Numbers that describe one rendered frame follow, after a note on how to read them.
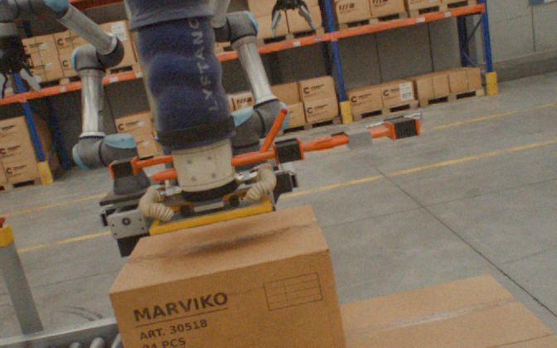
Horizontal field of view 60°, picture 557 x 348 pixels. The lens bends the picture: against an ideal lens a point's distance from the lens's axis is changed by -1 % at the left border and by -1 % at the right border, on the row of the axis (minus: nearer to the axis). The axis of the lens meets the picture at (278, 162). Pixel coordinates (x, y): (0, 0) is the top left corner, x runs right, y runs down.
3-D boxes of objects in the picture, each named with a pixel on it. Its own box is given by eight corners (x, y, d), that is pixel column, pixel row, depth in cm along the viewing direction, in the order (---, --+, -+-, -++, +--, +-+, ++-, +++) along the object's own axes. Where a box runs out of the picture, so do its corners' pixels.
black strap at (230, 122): (152, 150, 129) (149, 136, 129) (166, 137, 152) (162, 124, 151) (235, 134, 130) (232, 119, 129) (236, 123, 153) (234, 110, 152)
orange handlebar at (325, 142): (115, 193, 139) (112, 181, 139) (137, 169, 169) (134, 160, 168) (424, 131, 143) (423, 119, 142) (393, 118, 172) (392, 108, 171)
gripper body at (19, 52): (36, 70, 169) (26, 36, 166) (20, 72, 161) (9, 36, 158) (17, 74, 171) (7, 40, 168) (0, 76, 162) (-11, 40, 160)
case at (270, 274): (145, 418, 136) (107, 292, 127) (167, 339, 175) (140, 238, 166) (351, 376, 137) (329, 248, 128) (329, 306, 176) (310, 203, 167)
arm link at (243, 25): (254, 141, 205) (213, 21, 208) (283, 132, 212) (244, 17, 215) (265, 133, 194) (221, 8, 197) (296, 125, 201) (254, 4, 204)
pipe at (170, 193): (147, 221, 132) (142, 202, 131) (162, 196, 157) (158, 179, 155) (269, 197, 133) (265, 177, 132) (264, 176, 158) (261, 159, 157)
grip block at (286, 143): (277, 166, 140) (273, 146, 138) (274, 159, 149) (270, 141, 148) (305, 160, 140) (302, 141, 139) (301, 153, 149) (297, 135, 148)
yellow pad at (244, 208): (150, 236, 131) (145, 219, 130) (156, 224, 141) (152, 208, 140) (272, 211, 132) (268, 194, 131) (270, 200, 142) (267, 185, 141)
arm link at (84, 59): (101, 166, 191) (97, 36, 199) (70, 170, 195) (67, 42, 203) (119, 169, 202) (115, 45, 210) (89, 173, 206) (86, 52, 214)
